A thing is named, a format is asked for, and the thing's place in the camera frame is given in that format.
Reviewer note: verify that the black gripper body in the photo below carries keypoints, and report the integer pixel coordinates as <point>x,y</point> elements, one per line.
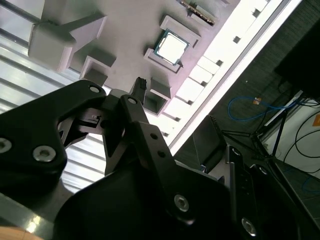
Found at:
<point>112,212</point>

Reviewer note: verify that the silver CPU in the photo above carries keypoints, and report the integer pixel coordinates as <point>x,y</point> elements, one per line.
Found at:
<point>172,47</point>

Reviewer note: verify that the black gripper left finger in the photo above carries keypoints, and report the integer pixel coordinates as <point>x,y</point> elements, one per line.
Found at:
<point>30,125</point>

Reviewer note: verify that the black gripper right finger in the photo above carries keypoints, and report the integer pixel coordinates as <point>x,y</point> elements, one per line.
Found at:
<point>240,190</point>

